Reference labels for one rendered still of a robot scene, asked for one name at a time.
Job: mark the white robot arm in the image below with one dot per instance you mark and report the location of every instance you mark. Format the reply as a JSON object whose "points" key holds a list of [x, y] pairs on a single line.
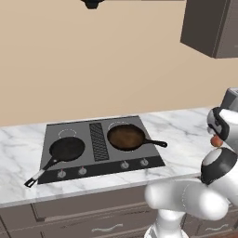
{"points": [[186, 198]]}

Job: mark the grey hob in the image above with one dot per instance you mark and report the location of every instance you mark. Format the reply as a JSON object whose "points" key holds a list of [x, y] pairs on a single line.
{"points": [[99, 148]]}

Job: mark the dark brown wall cupboard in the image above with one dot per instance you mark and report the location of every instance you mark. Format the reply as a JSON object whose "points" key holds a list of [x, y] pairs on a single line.
{"points": [[210, 28]]}

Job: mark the silver hob knob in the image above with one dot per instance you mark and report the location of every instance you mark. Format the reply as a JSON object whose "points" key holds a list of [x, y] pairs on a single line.
{"points": [[61, 174], [124, 165], [82, 171], [143, 162]]}

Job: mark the brown cupboard door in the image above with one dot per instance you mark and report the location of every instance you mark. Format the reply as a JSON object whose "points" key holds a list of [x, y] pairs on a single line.
{"points": [[15, 221]]}

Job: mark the black extractor hood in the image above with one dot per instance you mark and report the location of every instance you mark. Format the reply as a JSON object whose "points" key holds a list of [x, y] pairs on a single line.
{"points": [[91, 3]]}

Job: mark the grey toaster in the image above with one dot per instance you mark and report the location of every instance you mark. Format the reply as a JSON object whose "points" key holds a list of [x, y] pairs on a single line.
{"points": [[231, 99]]}

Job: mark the brown drawer front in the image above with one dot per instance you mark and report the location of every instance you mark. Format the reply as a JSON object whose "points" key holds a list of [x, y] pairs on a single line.
{"points": [[214, 226], [93, 221]]}

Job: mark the brown cast iron pan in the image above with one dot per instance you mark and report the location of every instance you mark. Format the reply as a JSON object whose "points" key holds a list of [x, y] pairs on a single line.
{"points": [[126, 137]]}

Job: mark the orange chicken drumstick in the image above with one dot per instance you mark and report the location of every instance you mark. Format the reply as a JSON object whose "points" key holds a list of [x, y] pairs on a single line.
{"points": [[215, 141]]}

